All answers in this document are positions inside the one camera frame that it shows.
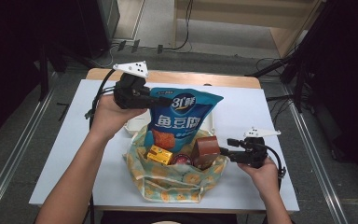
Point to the person's right hand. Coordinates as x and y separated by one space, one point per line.
262 179

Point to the dark cabinet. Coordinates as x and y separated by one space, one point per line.
102 25

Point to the metal floor rail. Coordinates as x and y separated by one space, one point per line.
317 168
12 174

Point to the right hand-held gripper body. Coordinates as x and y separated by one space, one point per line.
254 154

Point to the yellow drink carton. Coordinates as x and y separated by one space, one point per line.
159 154

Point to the brown long box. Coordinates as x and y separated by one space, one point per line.
206 151

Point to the black stand legs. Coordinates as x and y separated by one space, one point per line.
298 84

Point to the lemon print cloth bag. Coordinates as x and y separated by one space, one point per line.
167 186

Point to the person's left hand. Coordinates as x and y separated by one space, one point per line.
108 118

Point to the blue snack bag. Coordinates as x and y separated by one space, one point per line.
183 124

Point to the white plastic tray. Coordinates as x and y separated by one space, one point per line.
136 124

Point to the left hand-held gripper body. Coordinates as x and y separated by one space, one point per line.
130 93

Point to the light wooden shelf unit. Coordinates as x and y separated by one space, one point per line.
286 34

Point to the red round can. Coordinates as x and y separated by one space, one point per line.
182 160

